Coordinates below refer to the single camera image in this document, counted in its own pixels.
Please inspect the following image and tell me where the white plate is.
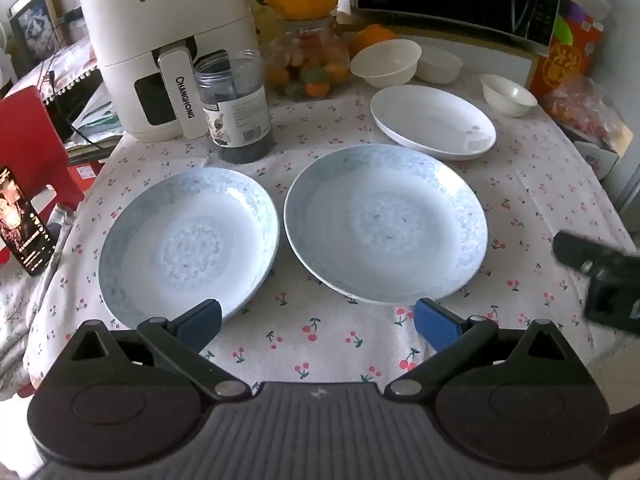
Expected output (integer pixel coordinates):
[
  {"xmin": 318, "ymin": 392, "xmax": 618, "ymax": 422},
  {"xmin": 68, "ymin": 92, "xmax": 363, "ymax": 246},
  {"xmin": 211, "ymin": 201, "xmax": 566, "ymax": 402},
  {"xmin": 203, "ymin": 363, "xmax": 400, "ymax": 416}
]
[{"xmin": 370, "ymin": 85, "xmax": 497, "ymax": 161}]

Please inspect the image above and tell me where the medium white bowl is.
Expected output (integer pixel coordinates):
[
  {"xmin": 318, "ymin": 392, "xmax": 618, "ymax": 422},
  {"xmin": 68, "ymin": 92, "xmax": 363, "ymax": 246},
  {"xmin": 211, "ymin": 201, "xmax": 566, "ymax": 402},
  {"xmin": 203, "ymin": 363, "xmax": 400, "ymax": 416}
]
[{"xmin": 415, "ymin": 45, "xmax": 463, "ymax": 85}]

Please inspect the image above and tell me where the glass jar of fruit candies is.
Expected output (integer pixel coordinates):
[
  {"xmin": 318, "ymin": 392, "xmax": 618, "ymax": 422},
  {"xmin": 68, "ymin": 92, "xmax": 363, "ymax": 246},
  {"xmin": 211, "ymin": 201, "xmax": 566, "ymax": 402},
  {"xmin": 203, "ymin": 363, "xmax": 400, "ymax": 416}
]
[{"xmin": 262, "ymin": 12, "xmax": 353, "ymax": 101}]

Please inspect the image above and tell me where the small orange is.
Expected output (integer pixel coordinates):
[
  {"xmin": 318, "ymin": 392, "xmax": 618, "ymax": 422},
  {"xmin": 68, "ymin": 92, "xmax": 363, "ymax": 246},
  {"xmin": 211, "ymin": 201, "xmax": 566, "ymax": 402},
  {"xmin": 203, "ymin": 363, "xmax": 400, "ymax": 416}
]
[{"xmin": 349, "ymin": 24, "xmax": 398, "ymax": 58}]

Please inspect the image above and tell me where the red plastic stool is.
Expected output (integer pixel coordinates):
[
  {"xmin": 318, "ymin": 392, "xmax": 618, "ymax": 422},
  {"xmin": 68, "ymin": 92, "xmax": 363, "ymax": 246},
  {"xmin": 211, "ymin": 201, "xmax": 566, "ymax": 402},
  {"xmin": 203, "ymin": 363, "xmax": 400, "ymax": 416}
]
[{"xmin": 0, "ymin": 85, "xmax": 86, "ymax": 211}]

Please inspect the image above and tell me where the framed picture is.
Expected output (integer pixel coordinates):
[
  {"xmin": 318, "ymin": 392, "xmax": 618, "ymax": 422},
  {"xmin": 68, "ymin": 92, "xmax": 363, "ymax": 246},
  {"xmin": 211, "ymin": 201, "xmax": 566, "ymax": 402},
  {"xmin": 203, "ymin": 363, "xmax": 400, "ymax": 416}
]
[{"xmin": 7, "ymin": 0, "xmax": 66, "ymax": 61}]

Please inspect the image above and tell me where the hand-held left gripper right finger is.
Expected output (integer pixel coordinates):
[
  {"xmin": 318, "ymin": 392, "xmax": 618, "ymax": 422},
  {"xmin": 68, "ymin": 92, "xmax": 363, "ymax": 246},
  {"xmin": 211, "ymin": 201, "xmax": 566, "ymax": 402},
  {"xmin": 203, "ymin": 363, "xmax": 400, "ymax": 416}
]
[{"xmin": 384, "ymin": 298, "xmax": 587, "ymax": 403}]

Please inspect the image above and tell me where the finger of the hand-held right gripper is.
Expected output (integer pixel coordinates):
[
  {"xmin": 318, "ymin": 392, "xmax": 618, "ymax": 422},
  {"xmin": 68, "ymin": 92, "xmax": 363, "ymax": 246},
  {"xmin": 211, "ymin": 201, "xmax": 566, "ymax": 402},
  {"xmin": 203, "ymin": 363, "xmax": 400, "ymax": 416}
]
[{"xmin": 552, "ymin": 230, "xmax": 640, "ymax": 277}]

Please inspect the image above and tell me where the white floral cloth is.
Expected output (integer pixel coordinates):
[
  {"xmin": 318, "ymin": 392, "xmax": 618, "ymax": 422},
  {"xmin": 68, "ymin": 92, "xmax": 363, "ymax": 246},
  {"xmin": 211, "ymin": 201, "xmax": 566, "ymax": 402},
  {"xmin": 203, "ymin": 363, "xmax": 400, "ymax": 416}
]
[{"xmin": 0, "ymin": 240, "xmax": 76, "ymax": 401}]

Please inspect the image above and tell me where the dark plastic jar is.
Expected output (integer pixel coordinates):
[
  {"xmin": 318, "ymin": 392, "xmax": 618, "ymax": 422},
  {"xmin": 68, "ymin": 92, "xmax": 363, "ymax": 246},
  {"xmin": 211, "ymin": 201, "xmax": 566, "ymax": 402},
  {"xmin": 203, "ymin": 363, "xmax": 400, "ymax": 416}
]
[{"xmin": 192, "ymin": 49, "xmax": 276, "ymax": 163}]

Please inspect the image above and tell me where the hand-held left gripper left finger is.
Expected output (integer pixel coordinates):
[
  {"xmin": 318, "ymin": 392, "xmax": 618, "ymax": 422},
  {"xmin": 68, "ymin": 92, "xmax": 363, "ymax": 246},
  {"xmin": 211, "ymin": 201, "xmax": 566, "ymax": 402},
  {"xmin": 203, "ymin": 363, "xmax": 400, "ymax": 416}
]
[{"xmin": 54, "ymin": 299, "xmax": 251, "ymax": 403}]

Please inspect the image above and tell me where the red printed box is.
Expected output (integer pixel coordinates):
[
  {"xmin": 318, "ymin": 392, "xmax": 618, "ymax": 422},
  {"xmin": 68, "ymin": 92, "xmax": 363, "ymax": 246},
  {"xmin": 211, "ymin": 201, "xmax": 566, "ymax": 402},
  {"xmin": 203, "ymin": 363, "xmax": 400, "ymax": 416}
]
[{"xmin": 530, "ymin": 0, "xmax": 606, "ymax": 98}]

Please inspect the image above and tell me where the blue patterned plate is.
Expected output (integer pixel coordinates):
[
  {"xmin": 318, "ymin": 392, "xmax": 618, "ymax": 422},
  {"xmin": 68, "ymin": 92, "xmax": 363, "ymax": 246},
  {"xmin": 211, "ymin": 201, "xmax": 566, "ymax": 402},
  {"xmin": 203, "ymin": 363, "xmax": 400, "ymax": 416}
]
[
  {"xmin": 283, "ymin": 144, "xmax": 488, "ymax": 305},
  {"xmin": 97, "ymin": 169, "xmax": 280, "ymax": 330}
]

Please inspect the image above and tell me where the floral lace cloth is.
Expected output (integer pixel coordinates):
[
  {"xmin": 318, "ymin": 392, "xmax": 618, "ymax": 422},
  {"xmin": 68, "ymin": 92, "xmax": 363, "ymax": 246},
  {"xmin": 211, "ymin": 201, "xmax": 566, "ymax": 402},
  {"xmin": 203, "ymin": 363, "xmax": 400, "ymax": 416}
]
[{"xmin": 0, "ymin": 40, "xmax": 103, "ymax": 106}]

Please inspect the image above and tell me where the cherry print tablecloth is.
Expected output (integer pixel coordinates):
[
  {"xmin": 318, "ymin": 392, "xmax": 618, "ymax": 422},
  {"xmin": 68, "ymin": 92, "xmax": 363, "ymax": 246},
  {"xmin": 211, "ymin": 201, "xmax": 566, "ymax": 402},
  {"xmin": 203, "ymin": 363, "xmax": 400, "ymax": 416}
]
[{"xmin": 22, "ymin": 67, "xmax": 640, "ymax": 401}]

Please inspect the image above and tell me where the black and white cardboard box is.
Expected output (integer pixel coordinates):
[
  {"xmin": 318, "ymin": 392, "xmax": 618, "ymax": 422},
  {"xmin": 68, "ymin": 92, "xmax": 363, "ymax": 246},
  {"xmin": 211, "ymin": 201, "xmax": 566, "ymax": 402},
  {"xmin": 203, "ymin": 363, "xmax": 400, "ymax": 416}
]
[{"xmin": 570, "ymin": 130, "xmax": 623, "ymax": 181}]

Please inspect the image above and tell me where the large white bowl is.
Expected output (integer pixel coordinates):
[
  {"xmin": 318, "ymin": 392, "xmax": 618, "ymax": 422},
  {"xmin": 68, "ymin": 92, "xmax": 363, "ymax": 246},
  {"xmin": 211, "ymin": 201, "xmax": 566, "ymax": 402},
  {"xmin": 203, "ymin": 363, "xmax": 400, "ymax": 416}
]
[{"xmin": 350, "ymin": 39, "xmax": 423, "ymax": 88}]

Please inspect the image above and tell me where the stack of papers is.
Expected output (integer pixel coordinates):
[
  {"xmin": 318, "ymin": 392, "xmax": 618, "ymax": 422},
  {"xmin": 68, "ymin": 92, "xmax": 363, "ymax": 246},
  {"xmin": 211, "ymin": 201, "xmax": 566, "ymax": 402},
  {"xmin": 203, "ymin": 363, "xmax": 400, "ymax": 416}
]
[{"xmin": 65, "ymin": 85, "xmax": 123, "ymax": 166}]

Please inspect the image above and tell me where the clear bag of candies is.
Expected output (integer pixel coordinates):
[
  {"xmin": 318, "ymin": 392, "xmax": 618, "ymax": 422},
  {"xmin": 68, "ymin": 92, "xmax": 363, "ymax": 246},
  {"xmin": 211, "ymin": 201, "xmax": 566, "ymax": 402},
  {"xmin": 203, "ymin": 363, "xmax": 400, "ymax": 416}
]
[{"xmin": 542, "ymin": 77, "xmax": 636, "ymax": 151}]

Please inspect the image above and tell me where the white air fryer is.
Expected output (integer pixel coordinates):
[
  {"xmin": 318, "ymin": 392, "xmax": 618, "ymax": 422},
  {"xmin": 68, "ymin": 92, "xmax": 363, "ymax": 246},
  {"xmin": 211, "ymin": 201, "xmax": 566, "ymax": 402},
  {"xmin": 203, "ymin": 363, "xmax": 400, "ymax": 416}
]
[{"xmin": 77, "ymin": 0, "xmax": 261, "ymax": 143}]

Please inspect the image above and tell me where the small white bowl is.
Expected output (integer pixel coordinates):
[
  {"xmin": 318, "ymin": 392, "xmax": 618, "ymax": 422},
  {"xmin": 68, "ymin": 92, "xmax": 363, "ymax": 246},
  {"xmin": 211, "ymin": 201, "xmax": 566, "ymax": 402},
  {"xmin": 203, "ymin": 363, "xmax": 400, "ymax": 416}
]
[{"xmin": 479, "ymin": 73, "xmax": 538, "ymax": 118}]

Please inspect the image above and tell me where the smartphone with lit screen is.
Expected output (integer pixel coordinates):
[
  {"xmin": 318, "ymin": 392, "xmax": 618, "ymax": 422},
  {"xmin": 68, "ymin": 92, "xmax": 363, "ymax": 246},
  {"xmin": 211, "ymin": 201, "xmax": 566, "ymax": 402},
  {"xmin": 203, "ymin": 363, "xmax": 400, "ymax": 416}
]
[{"xmin": 0, "ymin": 165, "xmax": 53, "ymax": 277}]

